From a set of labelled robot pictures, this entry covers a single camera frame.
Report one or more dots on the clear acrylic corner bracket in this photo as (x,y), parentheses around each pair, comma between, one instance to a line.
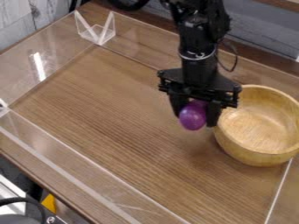
(99,34)

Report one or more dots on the yellow black device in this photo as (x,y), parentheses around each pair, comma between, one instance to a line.
(51,209)

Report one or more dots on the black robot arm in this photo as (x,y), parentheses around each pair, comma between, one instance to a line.
(201,22)

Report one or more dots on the light wooden bowl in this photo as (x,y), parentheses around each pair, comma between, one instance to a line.
(257,133)

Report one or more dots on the purple toy eggplant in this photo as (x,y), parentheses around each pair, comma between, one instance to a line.
(192,116)

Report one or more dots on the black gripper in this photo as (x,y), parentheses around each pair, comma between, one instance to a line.
(197,80)

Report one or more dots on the clear acrylic barrier wall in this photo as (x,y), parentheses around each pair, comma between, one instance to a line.
(88,128)

